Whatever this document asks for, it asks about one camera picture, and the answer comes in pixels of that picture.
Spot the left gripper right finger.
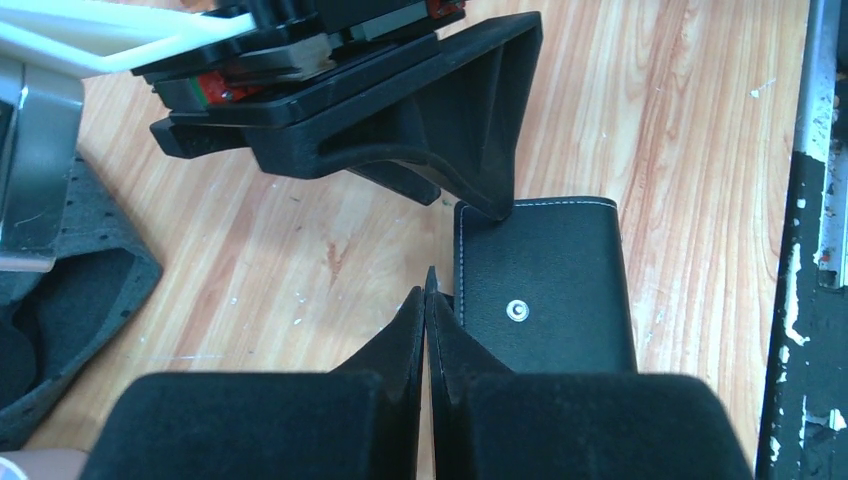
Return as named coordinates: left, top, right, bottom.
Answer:
left=424, top=270, right=752, bottom=479

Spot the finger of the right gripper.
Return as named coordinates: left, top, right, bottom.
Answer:
left=249, top=11, right=543, bottom=220
left=150, top=119, right=441, bottom=205

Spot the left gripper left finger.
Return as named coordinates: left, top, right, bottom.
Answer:
left=83, top=287, right=425, bottom=479

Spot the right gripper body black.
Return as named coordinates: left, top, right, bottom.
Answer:
left=131, top=1, right=466, bottom=113

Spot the black leather card holder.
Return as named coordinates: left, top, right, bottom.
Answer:
left=454, top=196, right=638, bottom=373

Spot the pink oval tray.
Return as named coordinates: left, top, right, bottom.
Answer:
left=1, top=449, right=89, bottom=480

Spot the dark grey dotted cloth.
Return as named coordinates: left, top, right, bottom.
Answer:
left=1, top=158, right=162, bottom=451

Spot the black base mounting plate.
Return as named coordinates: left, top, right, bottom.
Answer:
left=755, top=0, right=848, bottom=480

